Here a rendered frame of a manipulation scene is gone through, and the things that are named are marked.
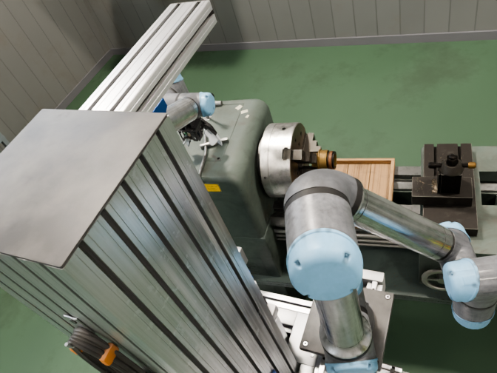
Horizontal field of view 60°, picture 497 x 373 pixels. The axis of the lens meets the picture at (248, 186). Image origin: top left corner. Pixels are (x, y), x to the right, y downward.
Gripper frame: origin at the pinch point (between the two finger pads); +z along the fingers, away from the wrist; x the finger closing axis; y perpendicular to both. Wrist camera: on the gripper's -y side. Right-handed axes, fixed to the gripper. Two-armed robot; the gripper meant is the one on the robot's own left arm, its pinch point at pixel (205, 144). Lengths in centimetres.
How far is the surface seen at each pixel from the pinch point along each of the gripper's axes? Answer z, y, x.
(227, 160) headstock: 4.0, 5.0, 9.6
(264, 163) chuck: 11.1, -0.2, 21.5
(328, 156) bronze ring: 18.2, -10.9, 44.1
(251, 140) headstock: 6.3, -8.2, 15.2
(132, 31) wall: 101, -298, -238
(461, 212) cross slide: 33, 4, 93
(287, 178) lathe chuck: 16.3, 2.9, 30.4
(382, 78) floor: 130, -213, 47
